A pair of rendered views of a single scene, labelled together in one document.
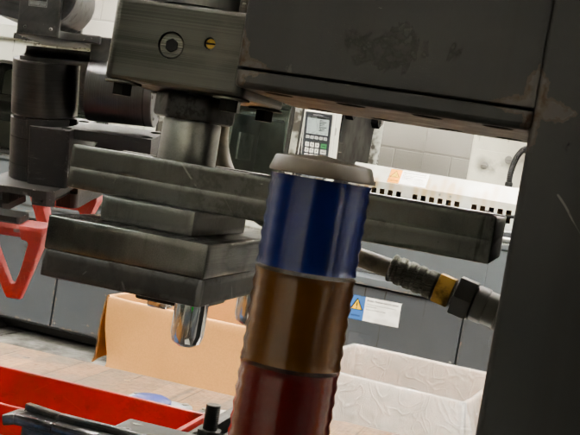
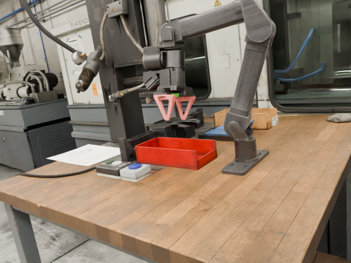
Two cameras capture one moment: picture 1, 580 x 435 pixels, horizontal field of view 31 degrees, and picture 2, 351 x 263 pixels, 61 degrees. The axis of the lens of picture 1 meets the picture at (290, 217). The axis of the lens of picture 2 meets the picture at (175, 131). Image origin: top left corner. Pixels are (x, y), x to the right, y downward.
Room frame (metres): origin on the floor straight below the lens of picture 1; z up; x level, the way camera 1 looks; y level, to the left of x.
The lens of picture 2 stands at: (1.78, 0.56, 1.21)
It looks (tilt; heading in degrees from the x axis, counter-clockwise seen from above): 12 degrees down; 203
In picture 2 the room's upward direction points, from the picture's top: 8 degrees counter-clockwise
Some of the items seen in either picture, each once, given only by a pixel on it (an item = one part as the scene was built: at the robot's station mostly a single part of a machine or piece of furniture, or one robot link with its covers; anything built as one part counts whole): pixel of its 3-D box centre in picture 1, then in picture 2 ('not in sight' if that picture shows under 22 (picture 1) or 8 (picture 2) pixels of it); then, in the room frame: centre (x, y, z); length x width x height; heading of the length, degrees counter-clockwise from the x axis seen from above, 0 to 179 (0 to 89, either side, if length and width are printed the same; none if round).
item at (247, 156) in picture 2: not in sight; (245, 150); (0.93, 0.42, 0.94); 0.20 x 0.07 x 0.08; 165
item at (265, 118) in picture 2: not in sight; (245, 119); (0.44, 0.34, 0.93); 0.25 x 0.13 x 0.08; 75
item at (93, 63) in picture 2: not in sight; (91, 67); (0.72, -0.23, 1.25); 0.19 x 0.07 x 0.19; 165
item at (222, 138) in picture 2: not in sight; (225, 132); (0.60, 0.28, 0.91); 0.17 x 0.16 x 0.02; 165
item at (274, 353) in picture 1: (298, 316); not in sight; (0.39, -0.01, 1.14); 0.04 x 0.04 x 0.03
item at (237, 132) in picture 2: not in sight; (240, 128); (0.93, 0.41, 1.00); 0.09 x 0.06 x 0.06; 178
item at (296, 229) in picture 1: (313, 223); not in sight; (0.39, -0.01, 1.17); 0.04 x 0.04 x 0.03
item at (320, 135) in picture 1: (320, 150); not in sight; (5.26, -0.10, 1.27); 0.23 x 0.18 x 0.38; 161
